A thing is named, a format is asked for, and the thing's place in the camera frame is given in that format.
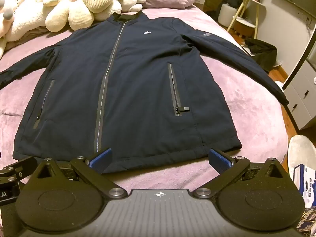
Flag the wooden side stand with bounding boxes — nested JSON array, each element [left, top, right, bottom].
[[227, 0, 262, 39]]

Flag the navy zip jacket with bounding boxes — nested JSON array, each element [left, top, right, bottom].
[[0, 12, 290, 174]]

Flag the white fluffy round seat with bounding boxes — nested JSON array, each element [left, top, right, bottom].
[[288, 135, 316, 185]]

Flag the white cabinet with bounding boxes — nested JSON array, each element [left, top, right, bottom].
[[281, 17, 316, 130]]

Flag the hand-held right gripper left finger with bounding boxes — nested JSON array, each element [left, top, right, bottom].
[[37, 148, 126, 199]]

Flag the pink bed blanket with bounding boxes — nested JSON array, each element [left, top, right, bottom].
[[0, 4, 289, 195]]

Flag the dark clothes on stool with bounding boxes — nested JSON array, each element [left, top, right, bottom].
[[206, 0, 244, 21]]

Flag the white plush toy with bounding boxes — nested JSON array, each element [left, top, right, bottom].
[[114, 0, 147, 14]]

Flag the white round stool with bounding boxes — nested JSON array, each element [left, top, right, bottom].
[[219, 4, 239, 26]]

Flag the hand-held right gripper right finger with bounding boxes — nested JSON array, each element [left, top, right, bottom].
[[193, 148, 284, 198]]

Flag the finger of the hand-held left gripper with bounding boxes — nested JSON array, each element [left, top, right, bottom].
[[0, 156, 38, 184]]

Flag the pink plush with grey claws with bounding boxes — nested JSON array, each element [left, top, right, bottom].
[[0, 0, 18, 21]]

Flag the cream flower plush pillow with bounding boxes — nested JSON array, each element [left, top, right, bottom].
[[43, 0, 122, 32]]

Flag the brown cushion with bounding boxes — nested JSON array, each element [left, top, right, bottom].
[[5, 27, 50, 51]]

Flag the large cream plush toy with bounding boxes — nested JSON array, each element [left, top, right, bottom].
[[5, 0, 124, 42]]

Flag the dark clothes pile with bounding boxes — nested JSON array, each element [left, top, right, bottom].
[[243, 38, 278, 72]]

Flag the dark printed box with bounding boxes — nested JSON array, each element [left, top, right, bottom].
[[297, 206, 316, 237]]

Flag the blue and white printed box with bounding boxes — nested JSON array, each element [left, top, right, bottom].
[[291, 164, 316, 200]]

